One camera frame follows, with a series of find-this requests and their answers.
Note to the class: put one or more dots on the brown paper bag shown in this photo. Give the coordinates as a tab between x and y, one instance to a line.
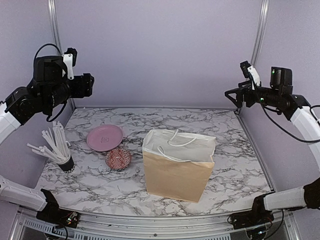
177	165

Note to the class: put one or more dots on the left aluminium frame post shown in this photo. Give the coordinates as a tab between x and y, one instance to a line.
53	19

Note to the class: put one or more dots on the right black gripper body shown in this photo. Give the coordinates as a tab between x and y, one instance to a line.
251	100

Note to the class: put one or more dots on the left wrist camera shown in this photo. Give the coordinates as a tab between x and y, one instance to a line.
69	60

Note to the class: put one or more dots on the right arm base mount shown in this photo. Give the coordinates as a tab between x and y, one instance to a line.
248	219

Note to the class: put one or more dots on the aluminium frame post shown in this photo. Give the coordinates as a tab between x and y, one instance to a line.
53	19
260	33

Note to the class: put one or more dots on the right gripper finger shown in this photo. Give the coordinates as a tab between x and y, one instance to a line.
236	97
241	89

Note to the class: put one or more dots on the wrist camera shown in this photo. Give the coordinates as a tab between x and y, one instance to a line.
69	60
250	72

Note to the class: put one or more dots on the black cup with straws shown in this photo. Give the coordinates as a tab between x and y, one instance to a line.
57	149

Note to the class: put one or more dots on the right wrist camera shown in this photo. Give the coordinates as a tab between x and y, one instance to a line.
250	72

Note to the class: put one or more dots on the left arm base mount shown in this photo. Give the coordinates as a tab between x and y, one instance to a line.
60	217

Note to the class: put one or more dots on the right aluminium frame post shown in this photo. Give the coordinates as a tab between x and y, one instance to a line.
260	33

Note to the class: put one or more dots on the red patterned bowl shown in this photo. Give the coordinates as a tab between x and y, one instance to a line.
118	159

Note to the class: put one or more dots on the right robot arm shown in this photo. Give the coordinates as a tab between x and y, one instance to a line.
279	98

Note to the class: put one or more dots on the pink plate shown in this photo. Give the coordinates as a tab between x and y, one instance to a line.
105	138

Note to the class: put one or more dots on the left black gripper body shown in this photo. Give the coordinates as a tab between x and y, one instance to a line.
78	91

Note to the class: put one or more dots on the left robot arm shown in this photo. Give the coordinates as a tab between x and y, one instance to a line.
53	83

